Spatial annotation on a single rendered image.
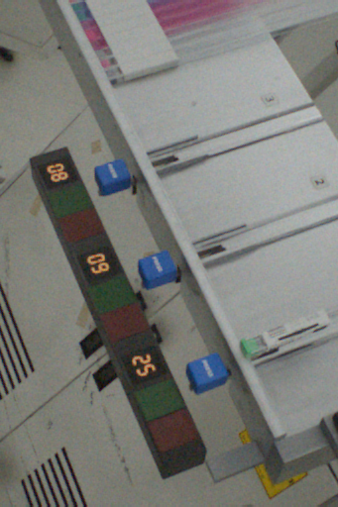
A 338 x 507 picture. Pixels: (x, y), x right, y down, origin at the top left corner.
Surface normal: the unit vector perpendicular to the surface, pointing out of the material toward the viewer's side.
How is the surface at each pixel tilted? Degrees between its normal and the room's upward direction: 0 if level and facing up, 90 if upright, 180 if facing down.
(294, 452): 45
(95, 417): 90
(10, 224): 90
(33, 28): 90
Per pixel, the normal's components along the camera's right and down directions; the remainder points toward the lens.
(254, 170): 0.04, -0.50
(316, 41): -0.62, -0.12
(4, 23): 0.40, 0.80
